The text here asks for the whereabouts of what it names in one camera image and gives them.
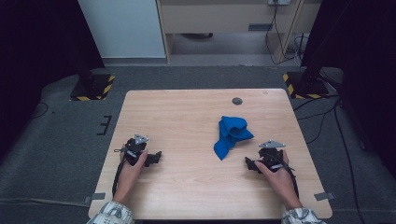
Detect left hand-held gripper black cable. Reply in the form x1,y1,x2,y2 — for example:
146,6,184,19
111,157,127,198

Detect blue microfibre cloth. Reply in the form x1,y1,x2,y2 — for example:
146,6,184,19
213,115,255,161

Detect white cabinet panel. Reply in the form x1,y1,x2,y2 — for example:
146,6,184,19
78,0,166,59

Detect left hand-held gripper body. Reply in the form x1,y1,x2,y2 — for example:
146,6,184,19
114,133,149,167

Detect grey tape piece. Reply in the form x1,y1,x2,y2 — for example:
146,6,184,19
83,192,106,206
313,191,336,202

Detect right hand-held gripper black cable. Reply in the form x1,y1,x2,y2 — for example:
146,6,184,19
278,158,301,200

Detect black hanging power cable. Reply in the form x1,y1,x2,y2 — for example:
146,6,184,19
264,0,301,66

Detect person's right hand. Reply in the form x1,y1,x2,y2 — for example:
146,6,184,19
254,150,304,212

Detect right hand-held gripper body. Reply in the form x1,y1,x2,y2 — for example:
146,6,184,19
256,139,287,173

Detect dark curtain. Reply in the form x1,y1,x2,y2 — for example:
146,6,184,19
300,0,396,171
0,0,106,158

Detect hand-held gripper black cable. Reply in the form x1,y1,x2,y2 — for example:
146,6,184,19
111,157,127,198
278,158,301,200

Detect black stand base yellow stripes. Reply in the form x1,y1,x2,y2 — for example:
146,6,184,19
69,69,116,102
282,70,331,100

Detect person's left hand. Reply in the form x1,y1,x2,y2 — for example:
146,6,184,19
113,149,149,205

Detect black looped floor cable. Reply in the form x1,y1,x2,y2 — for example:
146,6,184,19
31,102,50,119

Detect long black floor cable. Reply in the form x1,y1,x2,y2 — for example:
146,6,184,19
333,105,366,224

